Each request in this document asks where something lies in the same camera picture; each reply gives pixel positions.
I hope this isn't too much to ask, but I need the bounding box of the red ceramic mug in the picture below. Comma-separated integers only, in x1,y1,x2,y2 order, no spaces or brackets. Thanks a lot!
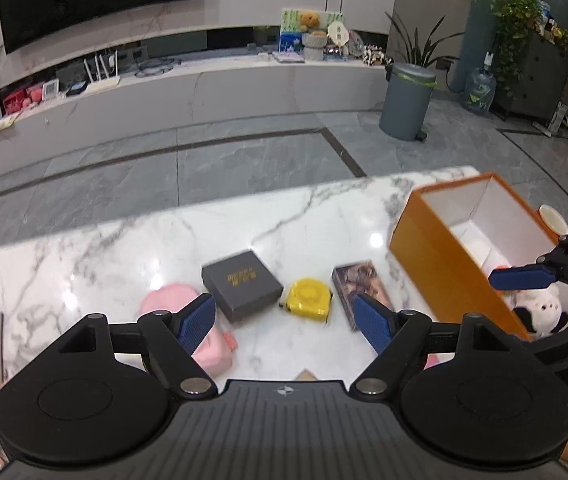
538,204,568,236

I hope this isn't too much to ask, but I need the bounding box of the orange storage box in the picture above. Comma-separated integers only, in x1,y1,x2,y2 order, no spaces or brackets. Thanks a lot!
389,174,558,340

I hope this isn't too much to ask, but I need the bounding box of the grey pedal trash bin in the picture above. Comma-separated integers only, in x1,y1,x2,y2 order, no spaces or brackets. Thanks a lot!
379,63,437,141

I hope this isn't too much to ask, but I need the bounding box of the dark grey gift box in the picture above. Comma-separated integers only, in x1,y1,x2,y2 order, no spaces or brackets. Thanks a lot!
201,250,284,324

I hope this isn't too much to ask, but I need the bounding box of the pink card holder wallet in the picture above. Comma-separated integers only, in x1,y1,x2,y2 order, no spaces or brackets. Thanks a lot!
424,353,441,370

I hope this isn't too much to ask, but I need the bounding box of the water jug bottle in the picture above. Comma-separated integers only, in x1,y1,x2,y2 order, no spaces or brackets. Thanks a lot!
462,51,497,115

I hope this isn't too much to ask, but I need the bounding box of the brown teddy bear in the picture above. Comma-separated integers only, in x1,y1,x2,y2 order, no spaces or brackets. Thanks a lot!
298,10,321,34

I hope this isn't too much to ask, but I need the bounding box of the purple card deck box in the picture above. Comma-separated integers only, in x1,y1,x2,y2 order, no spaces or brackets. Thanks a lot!
331,260,392,332

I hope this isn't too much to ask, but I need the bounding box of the pink mini backpack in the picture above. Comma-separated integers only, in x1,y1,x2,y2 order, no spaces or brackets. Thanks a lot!
139,283,237,377

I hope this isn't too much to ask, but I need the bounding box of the white wifi router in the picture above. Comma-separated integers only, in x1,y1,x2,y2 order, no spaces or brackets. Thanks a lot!
83,53,121,94

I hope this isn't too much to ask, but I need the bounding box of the yellow tape measure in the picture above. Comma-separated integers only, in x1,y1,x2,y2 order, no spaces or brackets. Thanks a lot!
279,278,333,323

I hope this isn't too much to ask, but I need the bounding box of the round paper fan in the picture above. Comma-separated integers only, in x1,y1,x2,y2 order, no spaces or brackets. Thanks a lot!
327,21,350,56

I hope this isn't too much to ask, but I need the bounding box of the white striped-hat plush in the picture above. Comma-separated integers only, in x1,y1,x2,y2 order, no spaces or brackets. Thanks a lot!
458,233,568,339

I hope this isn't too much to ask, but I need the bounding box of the black cable coil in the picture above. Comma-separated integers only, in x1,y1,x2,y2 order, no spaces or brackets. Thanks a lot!
134,56,184,79

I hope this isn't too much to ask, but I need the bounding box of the potted plant by bin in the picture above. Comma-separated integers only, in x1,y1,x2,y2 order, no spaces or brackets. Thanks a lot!
386,12,464,68

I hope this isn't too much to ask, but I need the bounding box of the brown cardboard box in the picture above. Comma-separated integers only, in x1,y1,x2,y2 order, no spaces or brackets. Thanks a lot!
295,370,317,382

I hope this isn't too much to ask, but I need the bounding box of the marble tv console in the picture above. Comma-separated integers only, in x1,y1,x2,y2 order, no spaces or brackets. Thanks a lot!
0,56,387,176

